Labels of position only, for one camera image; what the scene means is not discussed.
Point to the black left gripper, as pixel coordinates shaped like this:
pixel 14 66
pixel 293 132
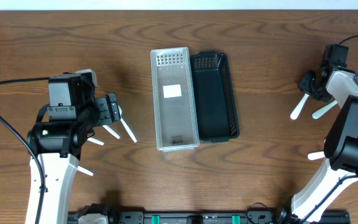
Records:
pixel 109 109

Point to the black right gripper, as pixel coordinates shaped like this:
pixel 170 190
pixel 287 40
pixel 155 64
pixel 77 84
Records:
pixel 309 86

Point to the white plastic spoon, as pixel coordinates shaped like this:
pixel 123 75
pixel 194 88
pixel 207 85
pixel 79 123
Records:
pixel 96 141
pixel 111 131
pixel 85 171
pixel 315 155
pixel 126 126

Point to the white plastic fork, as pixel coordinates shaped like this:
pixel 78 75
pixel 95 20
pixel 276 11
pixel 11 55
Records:
pixel 298 108
pixel 320 112

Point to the dark green plastic basket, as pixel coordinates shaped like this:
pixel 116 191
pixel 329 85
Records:
pixel 214 97

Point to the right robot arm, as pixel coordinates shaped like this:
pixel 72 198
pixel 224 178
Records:
pixel 340 164

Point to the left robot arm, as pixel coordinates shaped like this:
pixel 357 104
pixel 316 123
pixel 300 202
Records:
pixel 60 130

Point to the clear white plastic basket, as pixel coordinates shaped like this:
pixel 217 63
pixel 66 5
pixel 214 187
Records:
pixel 176 124

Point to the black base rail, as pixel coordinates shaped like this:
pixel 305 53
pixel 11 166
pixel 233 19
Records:
pixel 97 213

